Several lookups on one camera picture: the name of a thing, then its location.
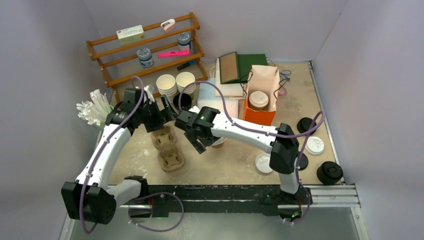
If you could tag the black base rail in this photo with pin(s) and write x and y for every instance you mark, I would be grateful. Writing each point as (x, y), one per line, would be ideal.
(268, 200)

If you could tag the blue white jar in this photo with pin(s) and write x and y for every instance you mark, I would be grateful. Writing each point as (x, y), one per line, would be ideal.
(145, 57)
(184, 41)

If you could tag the white cup stack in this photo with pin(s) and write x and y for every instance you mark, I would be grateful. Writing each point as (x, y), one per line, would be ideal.
(166, 85)
(182, 80)

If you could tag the left white cup stack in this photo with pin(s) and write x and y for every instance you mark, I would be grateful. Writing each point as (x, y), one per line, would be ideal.
(166, 85)

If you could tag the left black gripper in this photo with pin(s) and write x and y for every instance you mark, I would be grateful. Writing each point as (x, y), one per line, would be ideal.
(159, 122)

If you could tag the white cup lid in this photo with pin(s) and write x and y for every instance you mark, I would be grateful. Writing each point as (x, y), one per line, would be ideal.
(315, 145)
(262, 163)

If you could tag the brown paper cup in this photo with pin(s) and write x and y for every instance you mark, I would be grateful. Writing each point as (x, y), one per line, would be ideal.
(219, 143)
(258, 108)

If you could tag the pulp cup carrier tray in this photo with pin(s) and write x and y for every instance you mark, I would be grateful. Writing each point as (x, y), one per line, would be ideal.
(170, 156)

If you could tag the white cup lid picked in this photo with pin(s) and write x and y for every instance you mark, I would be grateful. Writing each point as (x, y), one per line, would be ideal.
(258, 98)

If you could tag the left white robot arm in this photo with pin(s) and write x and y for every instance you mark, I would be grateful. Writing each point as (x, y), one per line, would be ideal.
(99, 165)

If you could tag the orange paper bag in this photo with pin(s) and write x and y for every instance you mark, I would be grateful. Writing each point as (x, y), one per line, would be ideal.
(263, 85)

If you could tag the blue white jar right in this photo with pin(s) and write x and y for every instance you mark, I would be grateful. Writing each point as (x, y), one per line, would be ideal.
(184, 41)

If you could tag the blue white jar left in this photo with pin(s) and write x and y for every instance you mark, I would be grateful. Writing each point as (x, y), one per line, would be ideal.
(145, 57)

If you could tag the pink marker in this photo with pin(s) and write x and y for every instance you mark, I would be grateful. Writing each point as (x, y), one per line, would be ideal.
(170, 54)

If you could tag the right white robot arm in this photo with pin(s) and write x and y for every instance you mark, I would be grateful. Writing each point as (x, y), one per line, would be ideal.
(279, 142)

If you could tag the white pink clip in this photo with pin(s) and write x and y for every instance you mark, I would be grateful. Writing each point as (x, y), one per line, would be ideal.
(168, 25)

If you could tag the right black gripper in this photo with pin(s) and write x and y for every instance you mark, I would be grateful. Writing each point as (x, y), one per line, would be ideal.
(198, 143)

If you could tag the white green box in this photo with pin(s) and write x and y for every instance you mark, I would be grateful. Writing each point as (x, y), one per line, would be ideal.
(131, 35)

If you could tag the green paper bag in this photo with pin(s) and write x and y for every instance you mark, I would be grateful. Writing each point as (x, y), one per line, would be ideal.
(235, 68)

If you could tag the black lid stack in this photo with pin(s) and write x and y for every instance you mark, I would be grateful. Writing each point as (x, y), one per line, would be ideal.
(329, 173)

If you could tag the black paper cup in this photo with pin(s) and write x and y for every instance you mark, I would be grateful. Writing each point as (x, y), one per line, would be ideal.
(182, 101)

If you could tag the black blue marker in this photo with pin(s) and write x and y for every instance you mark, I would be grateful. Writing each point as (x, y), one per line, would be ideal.
(185, 65)

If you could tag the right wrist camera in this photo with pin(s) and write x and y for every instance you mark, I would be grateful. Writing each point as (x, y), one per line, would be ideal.
(194, 109)

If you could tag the wooden shelf rack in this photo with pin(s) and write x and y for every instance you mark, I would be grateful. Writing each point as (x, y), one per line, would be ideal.
(128, 53)

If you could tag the right white cup stack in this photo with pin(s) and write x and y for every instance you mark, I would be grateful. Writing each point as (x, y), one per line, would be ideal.
(182, 80)

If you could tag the black cup lid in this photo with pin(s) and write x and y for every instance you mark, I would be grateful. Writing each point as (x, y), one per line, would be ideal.
(304, 124)
(303, 163)

